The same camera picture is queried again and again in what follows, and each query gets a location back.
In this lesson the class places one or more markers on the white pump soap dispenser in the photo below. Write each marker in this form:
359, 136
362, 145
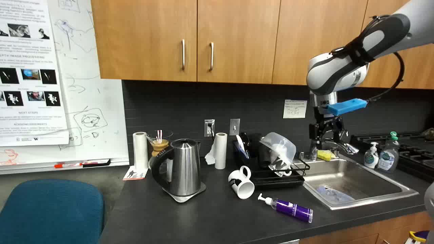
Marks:
370, 157

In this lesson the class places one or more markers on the yellow sponge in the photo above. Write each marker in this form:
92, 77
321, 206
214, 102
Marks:
325, 155

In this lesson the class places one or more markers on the white ceramic mug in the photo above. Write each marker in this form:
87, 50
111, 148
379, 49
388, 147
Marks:
244, 185

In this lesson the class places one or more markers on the clear plastic food container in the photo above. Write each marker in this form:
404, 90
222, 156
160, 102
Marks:
278, 144

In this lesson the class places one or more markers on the slim white paper towel roll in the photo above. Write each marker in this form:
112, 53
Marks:
139, 151

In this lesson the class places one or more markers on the wooden cabinet door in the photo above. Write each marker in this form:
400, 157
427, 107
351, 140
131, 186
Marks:
238, 41
420, 68
143, 41
306, 27

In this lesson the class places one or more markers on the white funnel shaped cup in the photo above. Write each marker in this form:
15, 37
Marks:
282, 172

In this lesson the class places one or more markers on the wooden base cabinet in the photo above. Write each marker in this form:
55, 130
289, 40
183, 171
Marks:
360, 231

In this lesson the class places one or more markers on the wall light switch plate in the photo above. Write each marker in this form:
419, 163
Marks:
234, 126

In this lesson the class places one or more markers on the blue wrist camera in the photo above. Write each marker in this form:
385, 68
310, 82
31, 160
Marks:
347, 107

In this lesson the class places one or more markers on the black whiteboard marker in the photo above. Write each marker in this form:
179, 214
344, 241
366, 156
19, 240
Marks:
95, 162

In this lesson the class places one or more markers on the glass carafe wooden collar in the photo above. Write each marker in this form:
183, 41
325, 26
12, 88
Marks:
158, 145

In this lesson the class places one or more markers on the yellow blue clamp tool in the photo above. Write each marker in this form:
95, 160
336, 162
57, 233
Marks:
417, 237

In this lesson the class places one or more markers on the wall power outlet plate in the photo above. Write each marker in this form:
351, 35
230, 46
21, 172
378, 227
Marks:
209, 128

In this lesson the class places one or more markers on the red whiteboard marker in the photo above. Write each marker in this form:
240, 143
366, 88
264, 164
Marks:
68, 166

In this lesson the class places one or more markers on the dish soap bottle green cap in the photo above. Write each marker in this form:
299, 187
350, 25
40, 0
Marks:
388, 156

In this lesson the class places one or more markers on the blue dish brush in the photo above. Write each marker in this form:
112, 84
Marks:
240, 147

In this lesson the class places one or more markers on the stainless steel electric kettle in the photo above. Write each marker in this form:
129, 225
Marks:
183, 167

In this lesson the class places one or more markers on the stainless steel sink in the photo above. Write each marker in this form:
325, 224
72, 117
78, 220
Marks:
352, 180

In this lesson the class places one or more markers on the whiteboard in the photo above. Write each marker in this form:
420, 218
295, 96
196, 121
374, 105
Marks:
99, 90

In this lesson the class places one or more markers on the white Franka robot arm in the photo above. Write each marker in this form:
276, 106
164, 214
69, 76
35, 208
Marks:
339, 68

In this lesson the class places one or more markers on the white paper note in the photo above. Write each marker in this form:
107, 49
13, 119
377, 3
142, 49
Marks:
294, 109

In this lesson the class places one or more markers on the black gas stove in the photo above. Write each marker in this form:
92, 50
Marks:
415, 153

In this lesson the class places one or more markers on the chrome faucet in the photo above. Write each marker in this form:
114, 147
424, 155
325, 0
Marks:
336, 145

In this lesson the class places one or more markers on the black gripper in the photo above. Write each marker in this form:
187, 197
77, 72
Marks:
323, 124

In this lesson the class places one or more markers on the research poster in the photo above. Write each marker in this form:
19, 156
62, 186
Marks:
27, 103

